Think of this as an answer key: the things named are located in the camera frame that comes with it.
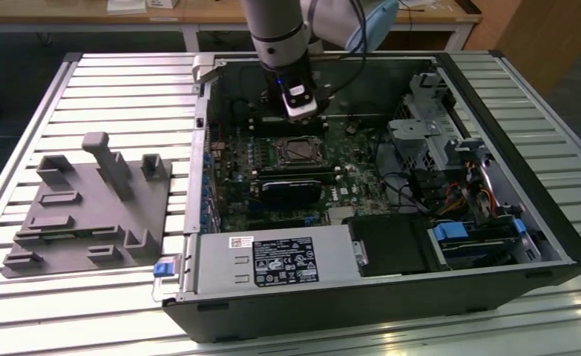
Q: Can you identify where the silver square CPU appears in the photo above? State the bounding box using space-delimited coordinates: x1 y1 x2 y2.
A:
288 142 316 157

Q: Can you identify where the metal CPU socket cover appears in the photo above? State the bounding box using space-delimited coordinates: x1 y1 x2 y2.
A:
276 138 323 165

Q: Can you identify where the black RAM slot bank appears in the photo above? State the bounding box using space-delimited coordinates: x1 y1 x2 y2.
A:
247 113 330 137

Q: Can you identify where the black CPU socket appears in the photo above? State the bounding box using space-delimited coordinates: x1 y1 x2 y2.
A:
271 136 327 167

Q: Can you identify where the black graphics card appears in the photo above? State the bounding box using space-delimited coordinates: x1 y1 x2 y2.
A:
257 177 323 204

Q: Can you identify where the metal disk bay cage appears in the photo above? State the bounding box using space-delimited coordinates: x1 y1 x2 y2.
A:
386 72 490 172

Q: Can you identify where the green motherboard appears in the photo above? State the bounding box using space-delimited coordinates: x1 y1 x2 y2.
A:
204 120 410 233

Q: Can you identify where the wooden desk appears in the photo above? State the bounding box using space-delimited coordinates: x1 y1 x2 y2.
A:
0 0 482 52

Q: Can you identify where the small silver heatsink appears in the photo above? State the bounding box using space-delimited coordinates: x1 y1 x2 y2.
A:
327 206 359 224

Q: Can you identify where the silver power supply unit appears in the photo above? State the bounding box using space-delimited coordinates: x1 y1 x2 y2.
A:
189 224 360 294

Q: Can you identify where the black plastic shroud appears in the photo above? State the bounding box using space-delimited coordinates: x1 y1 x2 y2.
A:
343 214 450 277

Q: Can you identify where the blue disk carrier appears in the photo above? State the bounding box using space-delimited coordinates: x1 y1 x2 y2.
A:
431 221 470 246

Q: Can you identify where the wooden cabinet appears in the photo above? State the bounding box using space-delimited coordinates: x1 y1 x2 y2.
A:
466 0 581 97

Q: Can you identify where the grey parts rack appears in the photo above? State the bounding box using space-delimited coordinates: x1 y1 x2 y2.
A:
1 131 173 279

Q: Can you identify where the blue case latch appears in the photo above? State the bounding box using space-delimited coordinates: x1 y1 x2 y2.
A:
152 259 177 279

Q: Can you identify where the black open PC case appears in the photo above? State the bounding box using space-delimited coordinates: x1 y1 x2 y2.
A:
160 50 581 344

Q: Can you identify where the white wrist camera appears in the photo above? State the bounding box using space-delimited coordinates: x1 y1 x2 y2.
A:
279 84 319 124

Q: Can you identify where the grey case corner bracket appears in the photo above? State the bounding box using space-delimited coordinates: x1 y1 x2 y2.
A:
191 55 227 82

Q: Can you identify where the black wire bundle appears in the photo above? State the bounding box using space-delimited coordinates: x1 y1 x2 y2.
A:
376 171 435 217

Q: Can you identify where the orange and yellow wire bundle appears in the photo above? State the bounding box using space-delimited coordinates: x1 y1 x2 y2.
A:
444 184 499 217

